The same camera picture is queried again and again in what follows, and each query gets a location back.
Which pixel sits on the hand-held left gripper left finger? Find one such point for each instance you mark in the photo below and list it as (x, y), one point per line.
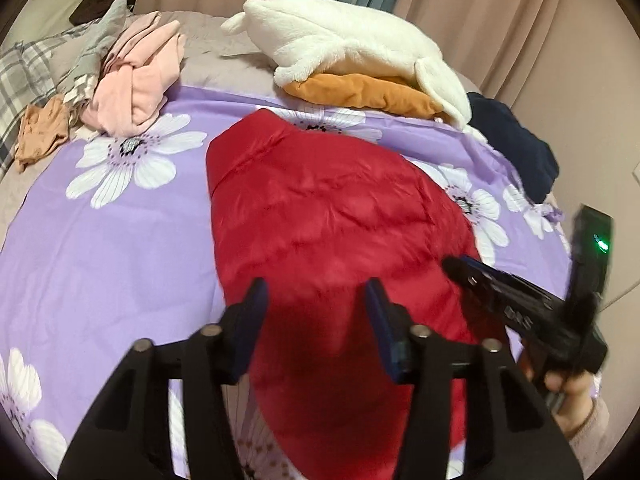
(252, 320)

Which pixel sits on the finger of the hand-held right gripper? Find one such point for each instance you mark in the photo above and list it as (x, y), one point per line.
(480, 280)

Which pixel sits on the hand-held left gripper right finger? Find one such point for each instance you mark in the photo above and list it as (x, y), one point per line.
(382, 330)

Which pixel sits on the red puffer jacket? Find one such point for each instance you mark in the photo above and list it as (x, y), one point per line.
(340, 220)

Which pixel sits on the person's right forearm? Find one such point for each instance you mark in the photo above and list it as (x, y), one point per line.
(595, 440)

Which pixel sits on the person's right hand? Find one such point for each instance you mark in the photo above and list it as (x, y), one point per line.
(570, 395)

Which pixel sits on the dark navy garment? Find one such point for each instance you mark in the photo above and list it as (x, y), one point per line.
(515, 145)

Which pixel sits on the purple floral bedsheet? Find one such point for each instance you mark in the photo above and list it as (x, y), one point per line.
(100, 240)

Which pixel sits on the orange garment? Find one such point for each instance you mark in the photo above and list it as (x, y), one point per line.
(360, 90)

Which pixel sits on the pink curtain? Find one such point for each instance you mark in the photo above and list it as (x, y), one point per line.
(500, 20)

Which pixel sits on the pink garment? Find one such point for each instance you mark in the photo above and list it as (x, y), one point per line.
(140, 80)

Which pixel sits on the white fleece garment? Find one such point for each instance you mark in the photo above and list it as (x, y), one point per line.
(340, 40)

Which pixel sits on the tan small garment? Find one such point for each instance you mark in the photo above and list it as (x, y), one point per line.
(42, 130)

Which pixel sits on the grey garment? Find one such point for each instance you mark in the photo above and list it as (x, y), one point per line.
(95, 55)

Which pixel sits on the plaid cloth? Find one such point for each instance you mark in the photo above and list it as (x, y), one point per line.
(20, 75)

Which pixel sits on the black cloth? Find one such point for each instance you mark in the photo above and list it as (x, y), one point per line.
(95, 5)

